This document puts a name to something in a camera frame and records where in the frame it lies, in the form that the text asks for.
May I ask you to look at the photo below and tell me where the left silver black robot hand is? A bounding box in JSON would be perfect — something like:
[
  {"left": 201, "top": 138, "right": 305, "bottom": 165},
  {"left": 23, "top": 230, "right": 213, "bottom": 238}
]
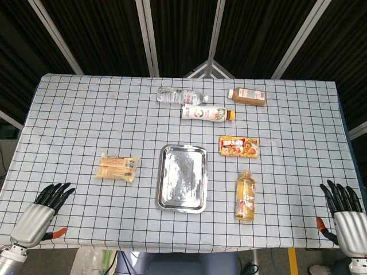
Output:
[{"left": 10, "top": 182, "right": 76, "bottom": 249}]

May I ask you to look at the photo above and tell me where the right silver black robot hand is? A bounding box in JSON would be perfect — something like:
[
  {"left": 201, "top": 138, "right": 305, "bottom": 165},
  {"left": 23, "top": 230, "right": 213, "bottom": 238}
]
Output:
[{"left": 316, "top": 179, "right": 367, "bottom": 260}]

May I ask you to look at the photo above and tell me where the packaged bread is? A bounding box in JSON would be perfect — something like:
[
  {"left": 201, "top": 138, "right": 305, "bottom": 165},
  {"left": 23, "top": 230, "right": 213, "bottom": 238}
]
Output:
[{"left": 95, "top": 153, "right": 139, "bottom": 184}]

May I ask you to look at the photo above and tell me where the silver metal tray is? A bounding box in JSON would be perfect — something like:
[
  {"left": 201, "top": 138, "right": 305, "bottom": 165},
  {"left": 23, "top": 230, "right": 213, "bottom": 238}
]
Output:
[{"left": 155, "top": 144, "right": 208, "bottom": 214}]

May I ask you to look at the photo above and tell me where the yellow tea bottle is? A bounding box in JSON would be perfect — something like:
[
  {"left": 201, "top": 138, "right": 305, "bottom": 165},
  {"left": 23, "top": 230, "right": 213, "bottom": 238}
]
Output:
[{"left": 235, "top": 169, "right": 256, "bottom": 222}]

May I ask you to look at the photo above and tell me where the light blue checked tablecloth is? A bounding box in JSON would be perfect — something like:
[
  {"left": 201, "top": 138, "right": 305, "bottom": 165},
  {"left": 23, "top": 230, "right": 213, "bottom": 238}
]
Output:
[{"left": 0, "top": 73, "right": 367, "bottom": 254}]

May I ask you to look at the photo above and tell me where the yellow orange curry box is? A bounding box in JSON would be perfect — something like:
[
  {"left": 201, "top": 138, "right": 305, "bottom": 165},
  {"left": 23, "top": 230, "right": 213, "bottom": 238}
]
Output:
[{"left": 219, "top": 135, "right": 260, "bottom": 158}]

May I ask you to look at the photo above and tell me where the blue grey chair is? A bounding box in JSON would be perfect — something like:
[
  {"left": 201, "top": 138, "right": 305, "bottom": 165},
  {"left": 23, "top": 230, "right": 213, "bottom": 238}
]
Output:
[{"left": 137, "top": 252, "right": 240, "bottom": 275}]

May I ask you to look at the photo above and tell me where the brown drink bottle white cap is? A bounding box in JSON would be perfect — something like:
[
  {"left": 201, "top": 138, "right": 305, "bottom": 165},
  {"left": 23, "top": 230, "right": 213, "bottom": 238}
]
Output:
[{"left": 227, "top": 88, "right": 267, "bottom": 107}]

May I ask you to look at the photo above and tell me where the white-label bottle with yellow cap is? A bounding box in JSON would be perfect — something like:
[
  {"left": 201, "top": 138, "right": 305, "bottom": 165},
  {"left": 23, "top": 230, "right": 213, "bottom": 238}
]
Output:
[{"left": 181, "top": 103, "right": 236, "bottom": 122}]

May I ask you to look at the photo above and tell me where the clear plastic water bottle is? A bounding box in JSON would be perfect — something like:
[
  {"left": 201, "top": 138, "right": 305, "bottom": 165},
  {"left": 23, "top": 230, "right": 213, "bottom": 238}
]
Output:
[{"left": 156, "top": 87, "right": 209, "bottom": 105}]

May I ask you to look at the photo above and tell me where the white triangular partition foot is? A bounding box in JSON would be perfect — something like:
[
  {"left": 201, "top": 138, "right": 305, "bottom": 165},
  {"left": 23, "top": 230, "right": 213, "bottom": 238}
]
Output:
[{"left": 183, "top": 59, "right": 237, "bottom": 78}]

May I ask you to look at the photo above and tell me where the white partition frame post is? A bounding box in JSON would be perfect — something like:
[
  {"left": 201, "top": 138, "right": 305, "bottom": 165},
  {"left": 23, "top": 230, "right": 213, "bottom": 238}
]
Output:
[
  {"left": 135, "top": 0, "right": 160, "bottom": 77},
  {"left": 271, "top": 0, "right": 333, "bottom": 80},
  {"left": 0, "top": 110, "right": 24, "bottom": 130},
  {"left": 348, "top": 120, "right": 367, "bottom": 141},
  {"left": 27, "top": 0, "right": 84, "bottom": 76},
  {"left": 206, "top": 0, "right": 227, "bottom": 62}
]

